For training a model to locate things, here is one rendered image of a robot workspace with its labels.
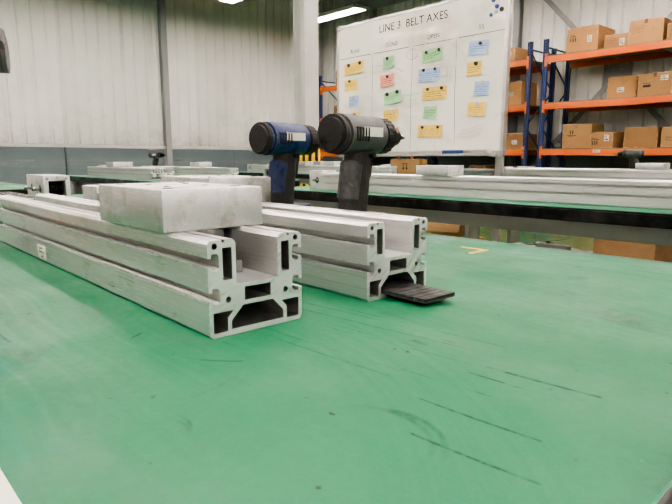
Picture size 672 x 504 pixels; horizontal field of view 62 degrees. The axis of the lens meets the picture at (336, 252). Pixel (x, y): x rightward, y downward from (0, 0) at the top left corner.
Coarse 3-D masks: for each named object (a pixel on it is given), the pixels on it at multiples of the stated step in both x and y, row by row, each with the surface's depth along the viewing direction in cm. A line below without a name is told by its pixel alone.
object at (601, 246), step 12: (396, 168) 546; (408, 168) 535; (432, 228) 475; (444, 228) 470; (456, 228) 466; (600, 240) 382; (612, 240) 376; (600, 252) 383; (612, 252) 377; (624, 252) 371; (636, 252) 365; (648, 252) 359; (660, 252) 361
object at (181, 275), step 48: (0, 240) 106; (48, 240) 85; (96, 240) 66; (144, 240) 56; (192, 240) 48; (240, 240) 56; (288, 240) 52; (144, 288) 57; (192, 288) 49; (240, 288) 49; (288, 288) 53
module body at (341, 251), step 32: (288, 224) 69; (320, 224) 65; (352, 224) 61; (384, 224) 61; (416, 224) 64; (320, 256) 65; (352, 256) 61; (384, 256) 61; (416, 256) 65; (320, 288) 66; (352, 288) 62
